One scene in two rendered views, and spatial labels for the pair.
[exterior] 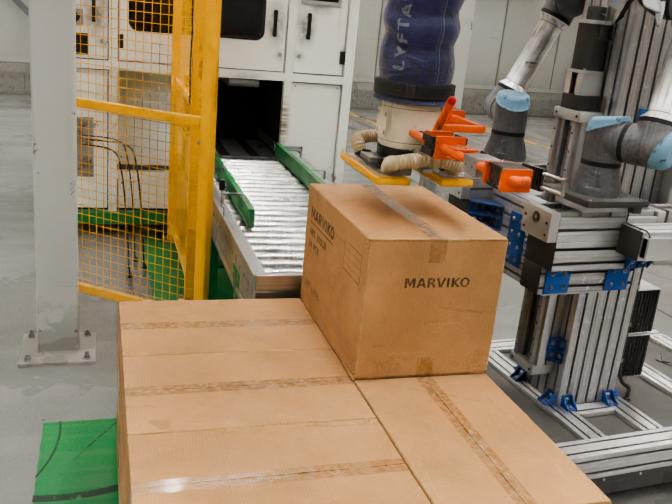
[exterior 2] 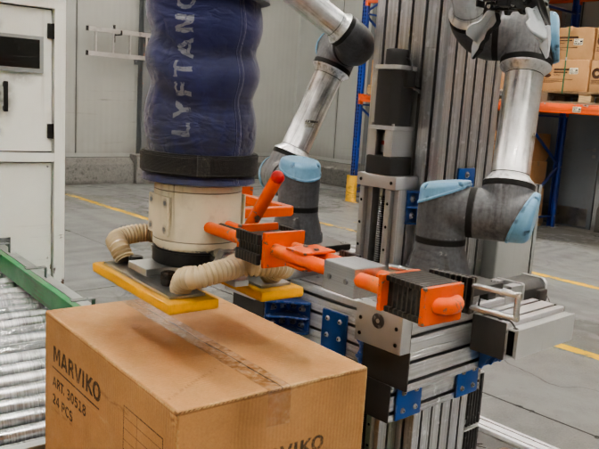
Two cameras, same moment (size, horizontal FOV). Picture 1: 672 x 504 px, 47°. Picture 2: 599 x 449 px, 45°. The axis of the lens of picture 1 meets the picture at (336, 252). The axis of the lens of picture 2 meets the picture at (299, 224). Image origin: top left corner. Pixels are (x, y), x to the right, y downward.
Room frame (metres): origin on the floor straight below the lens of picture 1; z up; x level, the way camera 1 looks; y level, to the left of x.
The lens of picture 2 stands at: (0.85, 0.11, 1.42)
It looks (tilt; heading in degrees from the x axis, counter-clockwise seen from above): 10 degrees down; 340
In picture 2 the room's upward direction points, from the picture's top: 4 degrees clockwise
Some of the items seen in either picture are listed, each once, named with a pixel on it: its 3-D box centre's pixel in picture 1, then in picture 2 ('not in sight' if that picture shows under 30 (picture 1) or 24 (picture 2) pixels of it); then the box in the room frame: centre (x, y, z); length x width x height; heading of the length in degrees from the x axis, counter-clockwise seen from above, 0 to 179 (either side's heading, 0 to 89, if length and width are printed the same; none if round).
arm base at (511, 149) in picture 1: (506, 143); (297, 222); (2.74, -0.56, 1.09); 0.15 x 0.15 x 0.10
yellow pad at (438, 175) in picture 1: (434, 165); (235, 267); (2.26, -0.26, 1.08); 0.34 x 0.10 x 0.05; 18
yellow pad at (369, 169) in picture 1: (373, 162); (151, 275); (2.20, -0.08, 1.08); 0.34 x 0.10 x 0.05; 18
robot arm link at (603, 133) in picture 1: (608, 137); (446, 208); (2.28, -0.76, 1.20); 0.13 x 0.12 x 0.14; 49
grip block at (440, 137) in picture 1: (443, 145); (270, 244); (1.99, -0.25, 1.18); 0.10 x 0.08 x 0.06; 108
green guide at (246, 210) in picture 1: (216, 175); not in sight; (3.93, 0.66, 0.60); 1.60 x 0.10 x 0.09; 18
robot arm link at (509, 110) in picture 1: (511, 110); (298, 181); (2.75, -0.56, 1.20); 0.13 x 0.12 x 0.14; 3
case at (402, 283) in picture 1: (392, 271); (191, 428); (2.23, -0.18, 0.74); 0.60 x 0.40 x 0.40; 18
